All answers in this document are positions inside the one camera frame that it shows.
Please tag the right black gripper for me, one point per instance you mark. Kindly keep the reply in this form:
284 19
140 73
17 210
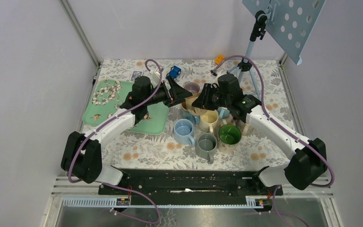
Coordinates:
203 101

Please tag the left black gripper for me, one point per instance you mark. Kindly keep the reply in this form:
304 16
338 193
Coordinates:
177 93

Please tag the mauve pink mug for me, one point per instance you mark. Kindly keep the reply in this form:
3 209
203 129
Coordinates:
192 87

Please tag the cream upside-down mug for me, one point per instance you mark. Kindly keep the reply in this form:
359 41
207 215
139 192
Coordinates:
209 121

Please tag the blue mug yellow inside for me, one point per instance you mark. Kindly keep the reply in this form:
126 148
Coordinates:
187 115

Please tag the light blue upside-down mug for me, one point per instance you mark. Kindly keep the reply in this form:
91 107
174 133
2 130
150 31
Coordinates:
183 132

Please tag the small beige cup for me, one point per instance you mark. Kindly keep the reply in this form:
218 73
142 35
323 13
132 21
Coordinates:
229 137

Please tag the grey metal cup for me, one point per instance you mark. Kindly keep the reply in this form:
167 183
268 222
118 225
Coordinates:
206 147

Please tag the tall beige cup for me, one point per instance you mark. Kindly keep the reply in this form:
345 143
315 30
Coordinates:
243 127

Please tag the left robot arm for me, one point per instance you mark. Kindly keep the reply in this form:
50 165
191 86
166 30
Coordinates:
82 157

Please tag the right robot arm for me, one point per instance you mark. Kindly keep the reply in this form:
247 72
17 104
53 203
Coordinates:
307 157

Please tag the blue toy car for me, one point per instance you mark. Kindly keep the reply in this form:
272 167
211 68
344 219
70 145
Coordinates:
174 72

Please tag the orange toy block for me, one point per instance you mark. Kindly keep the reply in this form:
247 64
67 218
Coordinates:
219 59

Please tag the small dark card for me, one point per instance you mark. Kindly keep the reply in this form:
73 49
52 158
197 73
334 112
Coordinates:
136 74

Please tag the floral table cloth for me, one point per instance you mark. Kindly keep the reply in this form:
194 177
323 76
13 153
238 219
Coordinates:
135 150

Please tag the green plastic tray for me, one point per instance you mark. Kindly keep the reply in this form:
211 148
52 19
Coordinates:
107 98

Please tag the light blue tripod stand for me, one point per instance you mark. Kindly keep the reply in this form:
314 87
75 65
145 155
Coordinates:
257 32

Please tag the perforated grey panel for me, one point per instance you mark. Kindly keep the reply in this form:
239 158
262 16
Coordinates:
289 22

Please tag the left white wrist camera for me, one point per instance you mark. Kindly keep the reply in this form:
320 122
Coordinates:
156 75

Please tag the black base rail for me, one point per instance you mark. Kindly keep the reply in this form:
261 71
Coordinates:
196 187

